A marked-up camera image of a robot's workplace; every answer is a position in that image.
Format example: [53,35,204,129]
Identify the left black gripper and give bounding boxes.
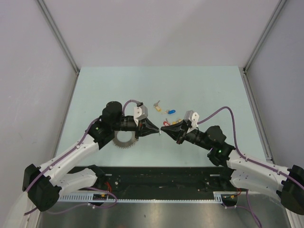
[112,117,159,139]

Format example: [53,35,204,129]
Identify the metal ring key organizer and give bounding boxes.
[113,131,138,149]

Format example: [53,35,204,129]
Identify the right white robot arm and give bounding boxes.
[161,121,304,215]

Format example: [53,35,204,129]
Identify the yellow tag key far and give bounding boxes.
[153,100,162,112]

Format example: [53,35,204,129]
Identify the aluminium frame post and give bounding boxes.
[35,0,80,75]
[243,0,288,72]

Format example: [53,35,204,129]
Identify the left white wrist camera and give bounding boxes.
[133,102,148,126]

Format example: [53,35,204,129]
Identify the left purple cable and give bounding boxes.
[23,99,143,216]

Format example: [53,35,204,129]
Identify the red tag key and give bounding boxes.
[163,118,171,126]

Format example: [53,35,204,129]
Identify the blue tag key far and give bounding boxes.
[162,109,176,114]

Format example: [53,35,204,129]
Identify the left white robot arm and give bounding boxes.
[22,101,160,212]

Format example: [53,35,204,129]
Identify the right aluminium rail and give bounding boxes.
[239,67,274,163]

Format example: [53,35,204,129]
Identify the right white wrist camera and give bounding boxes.
[183,110,200,134]

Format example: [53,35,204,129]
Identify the left aluminium frame post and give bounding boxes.
[35,0,80,75]

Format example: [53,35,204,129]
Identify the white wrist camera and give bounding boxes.
[133,102,148,126]
[183,110,200,134]

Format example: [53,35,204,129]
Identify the grey slotted cable duct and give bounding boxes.
[58,191,223,204]

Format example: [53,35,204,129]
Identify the right aluminium frame post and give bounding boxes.
[243,0,288,72]

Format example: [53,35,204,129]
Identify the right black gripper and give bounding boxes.
[161,119,212,151]

